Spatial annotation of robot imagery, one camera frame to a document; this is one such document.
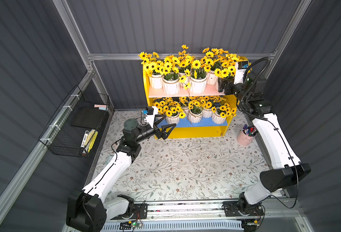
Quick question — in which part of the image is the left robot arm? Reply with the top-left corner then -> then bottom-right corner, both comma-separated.
66,115 -> 177,232

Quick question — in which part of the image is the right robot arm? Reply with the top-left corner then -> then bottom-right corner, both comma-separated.
218,57 -> 311,217

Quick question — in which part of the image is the yellow wooden shelf unit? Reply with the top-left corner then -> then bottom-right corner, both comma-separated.
142,55 -> 236,138

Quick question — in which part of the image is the floral patterned table mat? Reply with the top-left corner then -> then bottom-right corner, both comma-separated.
106,113 -> 269,202

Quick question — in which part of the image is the pink bucket with pens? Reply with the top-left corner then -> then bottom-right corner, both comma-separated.
237,124 -> 258,147

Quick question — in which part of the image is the pink sticky notes pad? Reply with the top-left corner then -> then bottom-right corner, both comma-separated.
94,104 -> 107,111

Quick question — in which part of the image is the yellow item in basket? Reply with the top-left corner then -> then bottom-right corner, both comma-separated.
83,130 -> 98,154

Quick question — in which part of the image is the white marker in basket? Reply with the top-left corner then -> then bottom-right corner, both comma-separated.
80,130 -> 89,148

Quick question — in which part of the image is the green circuit board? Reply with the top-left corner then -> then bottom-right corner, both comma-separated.
119,221 -> 143,231

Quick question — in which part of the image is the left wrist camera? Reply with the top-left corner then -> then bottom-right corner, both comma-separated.
142,106 -> 158,128

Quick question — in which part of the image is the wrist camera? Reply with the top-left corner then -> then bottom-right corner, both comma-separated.
234,61 -> 249,85
142,106 -> 158,128

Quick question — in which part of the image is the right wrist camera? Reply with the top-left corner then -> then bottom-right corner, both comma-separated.
234,61 -> 249,85

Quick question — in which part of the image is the black wire wall basket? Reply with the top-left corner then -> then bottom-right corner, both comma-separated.
39,86 -> 110,158

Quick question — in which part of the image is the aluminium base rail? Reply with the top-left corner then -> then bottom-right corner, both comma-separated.
61,198 -> 315,232

